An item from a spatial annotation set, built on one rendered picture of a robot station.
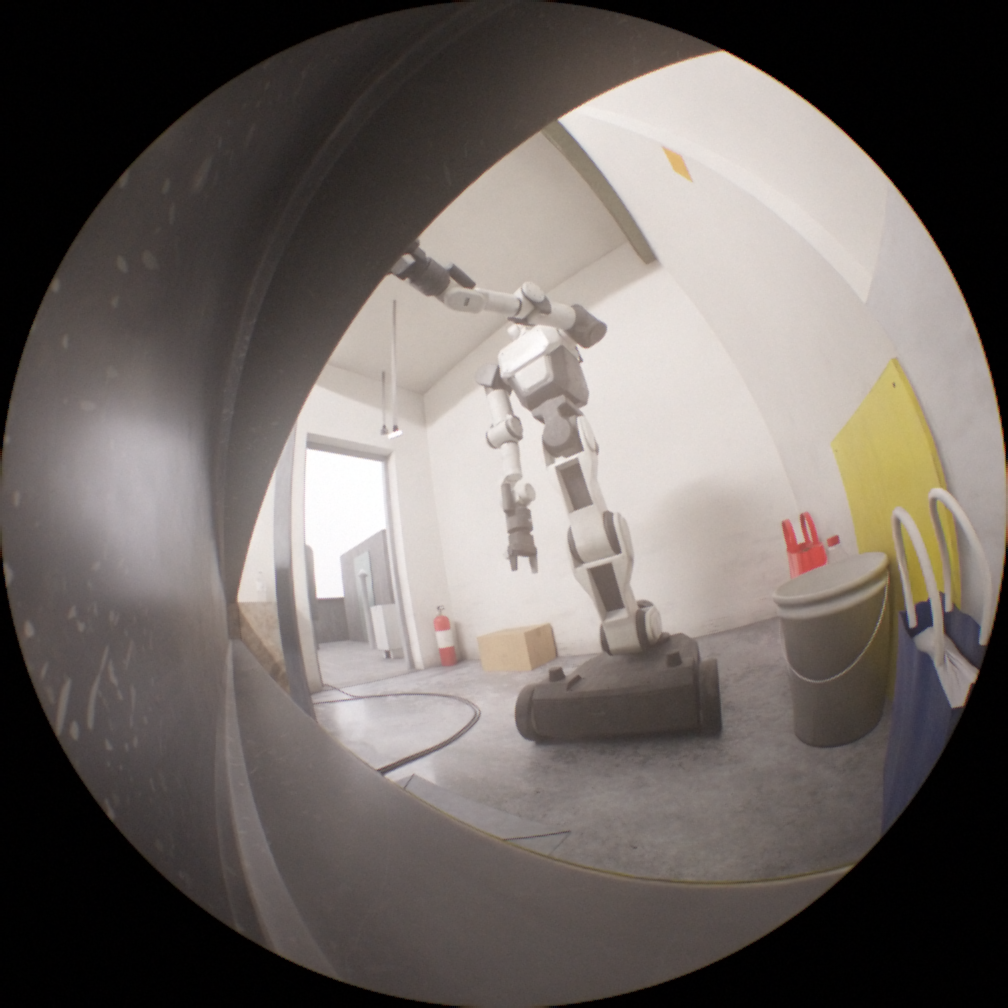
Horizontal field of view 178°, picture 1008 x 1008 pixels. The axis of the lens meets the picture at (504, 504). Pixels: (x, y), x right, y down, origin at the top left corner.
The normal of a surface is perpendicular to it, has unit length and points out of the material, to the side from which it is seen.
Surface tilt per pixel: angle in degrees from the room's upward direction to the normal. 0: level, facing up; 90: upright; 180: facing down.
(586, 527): 92
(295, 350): 180
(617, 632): 102
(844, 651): 93
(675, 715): 90
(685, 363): 90
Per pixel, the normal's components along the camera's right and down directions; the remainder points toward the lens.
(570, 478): -0.49, 0.14
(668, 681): -0.54, -0.76
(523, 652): -0.62, -0.11
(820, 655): -0.92, 0.15
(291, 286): 0.19, 0.94
